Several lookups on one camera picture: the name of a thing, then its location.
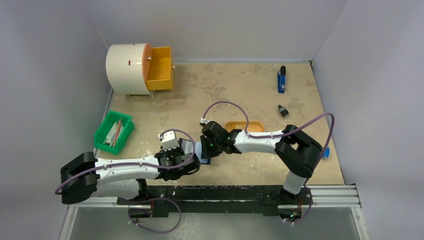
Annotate green plastic bin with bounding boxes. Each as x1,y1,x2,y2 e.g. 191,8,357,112
94,110,135,155

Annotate small black grey knob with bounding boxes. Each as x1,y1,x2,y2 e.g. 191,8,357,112
278,105,289,118

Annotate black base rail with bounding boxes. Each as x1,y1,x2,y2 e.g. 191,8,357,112
117,185,313,221

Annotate sticks in green bin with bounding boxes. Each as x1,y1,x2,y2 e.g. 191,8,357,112
102,119,125,148

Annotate blue black utility tool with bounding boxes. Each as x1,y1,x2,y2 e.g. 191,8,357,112
277,65,286,94

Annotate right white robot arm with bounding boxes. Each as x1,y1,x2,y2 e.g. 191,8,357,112
200,121,323,204

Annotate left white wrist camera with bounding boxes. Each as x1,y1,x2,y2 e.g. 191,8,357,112
158,130,180,151

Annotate orange plastic drawer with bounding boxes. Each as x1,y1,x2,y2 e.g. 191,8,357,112
145,46,174,91

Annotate small blue block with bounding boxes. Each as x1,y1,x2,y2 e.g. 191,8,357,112
322,147,330,160

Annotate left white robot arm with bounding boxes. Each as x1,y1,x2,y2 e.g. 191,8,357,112
54,149,201,205

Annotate blue leather card holder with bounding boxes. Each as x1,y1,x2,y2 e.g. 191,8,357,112
178,138,211,165

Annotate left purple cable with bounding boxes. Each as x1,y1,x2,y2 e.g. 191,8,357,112
54,128,197,196

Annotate white cylindrical drawer cabinet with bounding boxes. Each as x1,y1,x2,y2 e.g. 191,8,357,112
105,43,153,95

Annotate tan oval plastic tray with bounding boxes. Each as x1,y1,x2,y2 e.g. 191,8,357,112
224,121,265,133

